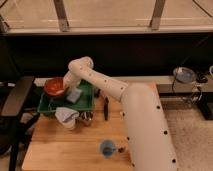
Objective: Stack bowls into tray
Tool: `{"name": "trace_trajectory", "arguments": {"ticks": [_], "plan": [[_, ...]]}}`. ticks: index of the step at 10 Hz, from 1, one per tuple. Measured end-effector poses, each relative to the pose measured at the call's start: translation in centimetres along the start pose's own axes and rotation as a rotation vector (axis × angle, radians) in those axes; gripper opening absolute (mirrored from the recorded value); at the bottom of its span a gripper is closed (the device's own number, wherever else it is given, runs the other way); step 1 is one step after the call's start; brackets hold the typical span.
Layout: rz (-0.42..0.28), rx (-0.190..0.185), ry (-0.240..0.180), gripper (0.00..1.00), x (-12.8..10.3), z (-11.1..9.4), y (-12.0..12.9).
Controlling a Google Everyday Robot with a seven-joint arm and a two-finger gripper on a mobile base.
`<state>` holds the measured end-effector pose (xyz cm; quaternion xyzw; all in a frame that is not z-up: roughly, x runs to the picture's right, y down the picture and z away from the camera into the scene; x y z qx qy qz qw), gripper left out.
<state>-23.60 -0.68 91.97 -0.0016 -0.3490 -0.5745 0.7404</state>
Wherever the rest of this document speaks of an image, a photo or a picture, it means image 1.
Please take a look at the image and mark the metal frame post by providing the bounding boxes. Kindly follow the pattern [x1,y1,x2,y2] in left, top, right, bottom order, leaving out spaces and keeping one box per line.
[53,0,69,32]
[150,0,166,30]

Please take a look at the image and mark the black office chair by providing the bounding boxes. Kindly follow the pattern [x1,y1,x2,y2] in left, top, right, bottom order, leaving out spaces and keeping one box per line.
[0,76,40,171]

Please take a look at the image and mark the red bowl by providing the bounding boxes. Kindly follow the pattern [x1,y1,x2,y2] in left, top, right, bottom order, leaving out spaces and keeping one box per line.
[44,77,66,98]

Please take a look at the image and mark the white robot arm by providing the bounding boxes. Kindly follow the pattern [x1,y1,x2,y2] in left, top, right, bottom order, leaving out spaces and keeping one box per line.
[63,57,179,171]

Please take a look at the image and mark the metal frame post left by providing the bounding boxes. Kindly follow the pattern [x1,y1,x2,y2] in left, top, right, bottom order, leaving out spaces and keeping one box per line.
[53,0,69,32]

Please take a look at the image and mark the black knife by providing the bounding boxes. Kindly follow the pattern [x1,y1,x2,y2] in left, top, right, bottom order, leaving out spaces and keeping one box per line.
[104,96,109,121]

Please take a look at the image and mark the green plastic tray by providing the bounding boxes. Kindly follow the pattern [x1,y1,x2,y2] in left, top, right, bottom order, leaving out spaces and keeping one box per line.
[37,80,94,116]

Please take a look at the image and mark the blue mug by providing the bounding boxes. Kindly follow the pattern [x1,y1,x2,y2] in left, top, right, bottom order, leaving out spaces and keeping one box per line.
[99,140,117,158]

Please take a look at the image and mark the metal cup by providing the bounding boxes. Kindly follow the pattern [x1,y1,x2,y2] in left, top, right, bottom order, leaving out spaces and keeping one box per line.
[80,112,93,126]

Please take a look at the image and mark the metal frame post right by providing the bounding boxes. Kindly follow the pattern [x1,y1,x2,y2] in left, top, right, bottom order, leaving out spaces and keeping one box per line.
[150,0,166,30]

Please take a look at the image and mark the white cup with cloth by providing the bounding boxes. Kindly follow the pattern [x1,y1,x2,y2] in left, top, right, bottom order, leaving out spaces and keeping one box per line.
[55,107,79,130]

